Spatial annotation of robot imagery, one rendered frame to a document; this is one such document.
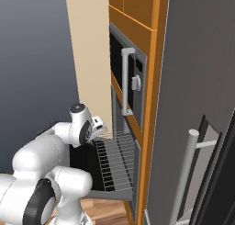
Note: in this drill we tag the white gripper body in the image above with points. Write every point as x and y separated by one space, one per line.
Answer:
98 131

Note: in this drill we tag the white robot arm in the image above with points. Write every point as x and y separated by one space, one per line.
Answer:
36 161

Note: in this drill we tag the grey oven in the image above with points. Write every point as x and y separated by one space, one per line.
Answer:
117 118

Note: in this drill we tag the orange cabinet door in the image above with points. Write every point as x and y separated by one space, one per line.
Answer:
116 2
140 5

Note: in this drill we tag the black fridge door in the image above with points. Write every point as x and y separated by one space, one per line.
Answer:
220 185

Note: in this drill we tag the black and grey microwave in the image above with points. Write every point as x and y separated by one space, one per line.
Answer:
139 91

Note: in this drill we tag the orange cabinet column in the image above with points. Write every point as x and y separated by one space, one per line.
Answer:
153 112

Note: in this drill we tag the grey microwave knob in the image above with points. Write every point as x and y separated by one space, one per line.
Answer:
136 83

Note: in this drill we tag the grey fridge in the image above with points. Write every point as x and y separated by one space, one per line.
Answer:
189 66

